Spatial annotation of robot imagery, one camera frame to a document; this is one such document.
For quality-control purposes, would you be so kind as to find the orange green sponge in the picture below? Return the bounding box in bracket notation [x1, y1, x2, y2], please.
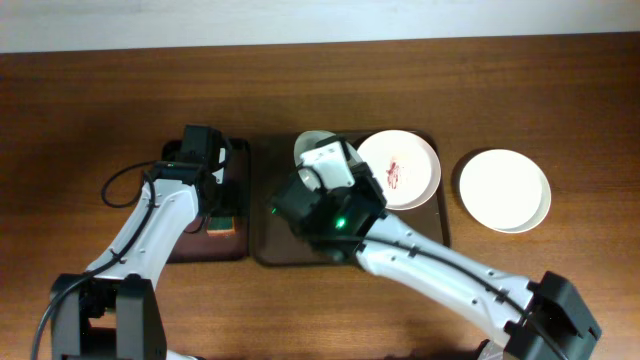
[206, 217, 236, 237]

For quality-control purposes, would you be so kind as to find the pale pink plate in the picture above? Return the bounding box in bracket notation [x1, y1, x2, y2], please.
[357, 130, 441, 211]

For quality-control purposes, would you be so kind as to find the cream white plate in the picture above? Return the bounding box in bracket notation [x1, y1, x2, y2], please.
[458, 149, 552, 234]

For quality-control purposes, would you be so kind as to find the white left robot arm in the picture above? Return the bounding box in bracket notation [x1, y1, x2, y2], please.
[40, 125, 250, 359]

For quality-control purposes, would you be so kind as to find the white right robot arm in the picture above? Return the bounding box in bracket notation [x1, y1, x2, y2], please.
[271, 130, 602, 359]

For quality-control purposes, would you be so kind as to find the large dark brown tray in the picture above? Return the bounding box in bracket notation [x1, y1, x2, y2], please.
[249, 133, 451, 267]

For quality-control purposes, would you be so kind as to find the small dark brown tray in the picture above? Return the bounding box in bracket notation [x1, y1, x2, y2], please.
[168, 140, 251, 263]

